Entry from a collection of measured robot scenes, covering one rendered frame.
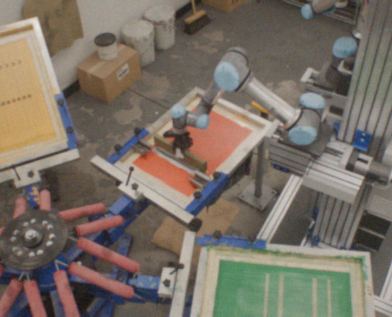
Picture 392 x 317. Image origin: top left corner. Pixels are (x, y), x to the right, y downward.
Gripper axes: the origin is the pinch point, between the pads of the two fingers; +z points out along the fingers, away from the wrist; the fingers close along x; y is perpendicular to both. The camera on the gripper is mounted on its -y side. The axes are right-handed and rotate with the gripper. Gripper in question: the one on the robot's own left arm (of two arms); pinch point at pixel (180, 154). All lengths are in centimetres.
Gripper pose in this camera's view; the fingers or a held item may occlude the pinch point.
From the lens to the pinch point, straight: 264.8
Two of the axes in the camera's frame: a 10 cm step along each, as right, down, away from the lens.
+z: 0.5, 6.6, 7.5
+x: 6.2, -6.1, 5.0
